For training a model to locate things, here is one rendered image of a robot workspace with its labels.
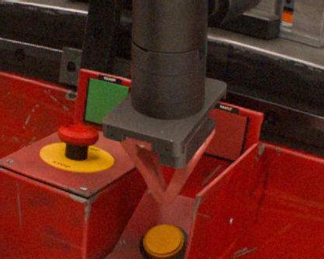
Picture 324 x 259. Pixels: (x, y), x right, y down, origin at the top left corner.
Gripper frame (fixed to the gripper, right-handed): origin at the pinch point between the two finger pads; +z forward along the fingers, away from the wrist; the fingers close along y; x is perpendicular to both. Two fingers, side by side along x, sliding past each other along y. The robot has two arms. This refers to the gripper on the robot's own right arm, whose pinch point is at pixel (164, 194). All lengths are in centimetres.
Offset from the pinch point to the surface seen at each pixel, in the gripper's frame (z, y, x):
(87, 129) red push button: -2.4, 2.8, 9.0
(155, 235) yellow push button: 5.5, 0.4, 1.0
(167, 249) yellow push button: 5.9, -0.6, -0.7
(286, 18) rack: 70, 211, 40
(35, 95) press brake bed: 9.7, 23.9, 29.8
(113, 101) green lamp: -0.9, 10.8, 10.5
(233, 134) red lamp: -0.6, 10.6, -2.3
